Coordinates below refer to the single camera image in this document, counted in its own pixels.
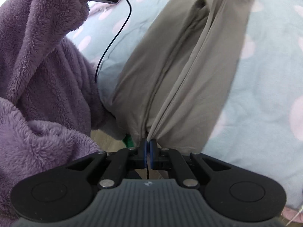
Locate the white cable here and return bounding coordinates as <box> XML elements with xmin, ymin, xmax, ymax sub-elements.
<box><xmin>286</xmin><ymin>206</ymin><xmax>303</xmax><ymax>226</ymax></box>

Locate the taupe shirt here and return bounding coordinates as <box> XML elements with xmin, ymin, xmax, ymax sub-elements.
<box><xmin>111</xmin><ymin>0</ymin><xmax>258</xmax><ymax>155</ymax></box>

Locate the green slipper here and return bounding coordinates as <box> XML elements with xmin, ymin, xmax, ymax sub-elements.
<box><xmin>123</xmin><ymin>134</ymin><xmax>135</xmax><ymax>148</ymax></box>

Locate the black cable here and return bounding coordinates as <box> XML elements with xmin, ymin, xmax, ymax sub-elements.
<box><xmin>95</xmin><ymin>0</ymin><xmax>150</xmax><ymax>180</ymax></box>

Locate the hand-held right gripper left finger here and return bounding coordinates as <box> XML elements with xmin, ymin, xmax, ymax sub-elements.
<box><xmin>66</xmin><ymin>140</ymin><xmax>149</xmax><ymax>189</ymax></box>

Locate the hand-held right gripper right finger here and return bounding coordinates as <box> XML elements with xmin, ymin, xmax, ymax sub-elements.
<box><xmin>150</xmin><ymin>139</ymin><xmax>231</xmax><ymax>189</ymax></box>

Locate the person's left forearm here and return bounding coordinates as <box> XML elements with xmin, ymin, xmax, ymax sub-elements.
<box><xmin>0</xmin><ymin>0</ymin><xmax>100</xmax><ymax>104</ymax></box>

